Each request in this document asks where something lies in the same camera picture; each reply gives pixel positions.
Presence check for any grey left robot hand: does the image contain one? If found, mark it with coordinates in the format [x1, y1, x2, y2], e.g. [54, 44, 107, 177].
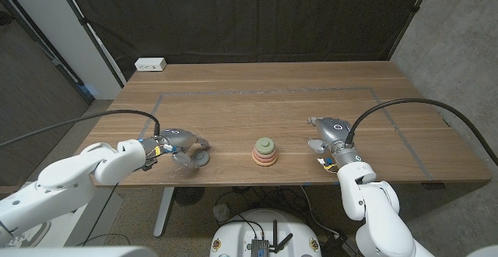
[139, 128, 211, 169]

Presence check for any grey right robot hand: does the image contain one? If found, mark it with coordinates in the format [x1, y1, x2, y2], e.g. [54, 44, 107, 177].
[307, 117, 363, 169]

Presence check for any small dark grey ring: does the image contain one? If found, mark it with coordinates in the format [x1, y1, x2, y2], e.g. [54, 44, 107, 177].
[192, 150, 211, 167]

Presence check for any green ring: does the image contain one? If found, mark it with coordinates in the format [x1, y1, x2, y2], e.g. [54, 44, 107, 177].
[254, 137, 276, 156]

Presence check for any light pink ring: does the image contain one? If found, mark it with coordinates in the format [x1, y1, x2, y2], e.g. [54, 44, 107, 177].
[252, 150, 279, 161]

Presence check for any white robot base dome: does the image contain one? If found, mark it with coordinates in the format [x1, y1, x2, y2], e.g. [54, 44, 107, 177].
[209, 208, 323, 257]

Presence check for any black round floor fan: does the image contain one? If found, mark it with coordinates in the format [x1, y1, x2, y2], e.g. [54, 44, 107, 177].
[174, 186, 205, 206]

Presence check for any white table leg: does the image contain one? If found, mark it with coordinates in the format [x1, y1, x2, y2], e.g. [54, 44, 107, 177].
[153, 186, 176, 238]

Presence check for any white power strip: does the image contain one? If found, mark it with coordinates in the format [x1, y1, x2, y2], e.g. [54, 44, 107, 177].
[134, 57, 167, 72]

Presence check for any grey round floor object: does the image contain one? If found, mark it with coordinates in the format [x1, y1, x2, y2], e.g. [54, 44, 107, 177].
[212, 203, 231, 222]

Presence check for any black power adapter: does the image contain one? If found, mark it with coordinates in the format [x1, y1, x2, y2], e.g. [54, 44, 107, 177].
[322, 233, 359, 257]

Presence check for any black backdrop stand pole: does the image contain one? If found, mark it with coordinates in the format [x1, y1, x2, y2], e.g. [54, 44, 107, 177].
[51, 0, 126, 89]
[387, 0, 437, 62]

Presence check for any radio box with black antennas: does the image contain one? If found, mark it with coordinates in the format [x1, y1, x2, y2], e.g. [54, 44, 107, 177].
[251, 220, 295, 257]

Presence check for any black backdrop curtain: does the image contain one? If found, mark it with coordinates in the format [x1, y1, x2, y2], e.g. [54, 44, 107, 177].
[60, 0, 435, 81]

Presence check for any white robot torso edge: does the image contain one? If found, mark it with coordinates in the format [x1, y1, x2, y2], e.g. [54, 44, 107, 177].
[0, 245, 159, 257]

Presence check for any white sneaker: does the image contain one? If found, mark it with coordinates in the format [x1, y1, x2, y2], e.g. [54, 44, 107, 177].
[0, 221, 51, 249]

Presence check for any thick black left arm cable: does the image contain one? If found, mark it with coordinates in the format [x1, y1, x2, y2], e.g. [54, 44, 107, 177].
[0, 109, 162, 148]

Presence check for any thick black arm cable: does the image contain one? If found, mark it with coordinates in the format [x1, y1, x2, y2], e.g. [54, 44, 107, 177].
[0, 109, 162, 148]
[344, 97, 498, 167]

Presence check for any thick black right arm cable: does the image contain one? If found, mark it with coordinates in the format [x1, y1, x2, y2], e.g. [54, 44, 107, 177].
[344, 97, 498, 167]

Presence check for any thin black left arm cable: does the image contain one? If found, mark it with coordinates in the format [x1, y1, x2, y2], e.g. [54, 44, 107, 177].
[81, 182, 120, 247]

